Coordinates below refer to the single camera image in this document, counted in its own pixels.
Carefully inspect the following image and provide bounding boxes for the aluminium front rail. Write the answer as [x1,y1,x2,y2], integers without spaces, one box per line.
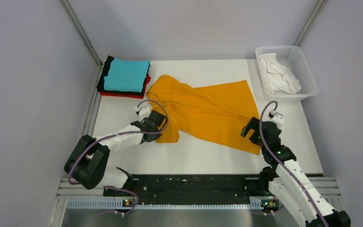
[56,177,342,210]

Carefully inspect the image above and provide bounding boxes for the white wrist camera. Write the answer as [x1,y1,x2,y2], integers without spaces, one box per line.
[135,106,151,116]
[268,110,285,128]

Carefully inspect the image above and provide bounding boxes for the aluminium frame post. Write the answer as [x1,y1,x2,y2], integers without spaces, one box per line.
[294,0,328,46]
[60,0,103,67]

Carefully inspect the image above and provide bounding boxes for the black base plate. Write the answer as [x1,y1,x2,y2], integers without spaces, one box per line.
[103,174,290,208]

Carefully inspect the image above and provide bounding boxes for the cyan folded t-shirt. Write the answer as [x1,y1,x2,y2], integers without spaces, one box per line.
[104,58,150,93]

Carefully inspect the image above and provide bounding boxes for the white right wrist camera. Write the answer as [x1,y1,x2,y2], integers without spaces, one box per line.
[268,110,285,128]

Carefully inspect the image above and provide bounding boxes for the yellow t-shirt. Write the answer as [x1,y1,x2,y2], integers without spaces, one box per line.
[146,75,260,155]

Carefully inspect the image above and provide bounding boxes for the right aluminium frame post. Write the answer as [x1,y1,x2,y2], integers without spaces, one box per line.
[294,0,328,46]

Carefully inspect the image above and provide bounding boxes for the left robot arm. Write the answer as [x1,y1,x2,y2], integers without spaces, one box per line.
[64,110,168,195]

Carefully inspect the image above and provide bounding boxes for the left aluminium frame post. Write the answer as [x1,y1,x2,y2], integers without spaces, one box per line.
[60,0,103,67]

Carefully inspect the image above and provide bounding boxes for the white plastic laundry basket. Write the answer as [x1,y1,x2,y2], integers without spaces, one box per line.
[255,45,319,101]

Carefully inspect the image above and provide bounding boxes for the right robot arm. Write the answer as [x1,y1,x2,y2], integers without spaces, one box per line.
[241,115,351,227]

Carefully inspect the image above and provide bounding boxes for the white crumpled t-shirt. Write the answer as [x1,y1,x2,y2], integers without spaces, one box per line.
[259,53,302,95]

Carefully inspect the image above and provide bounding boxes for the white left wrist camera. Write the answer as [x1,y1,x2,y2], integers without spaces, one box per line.
[135,106,151,116]

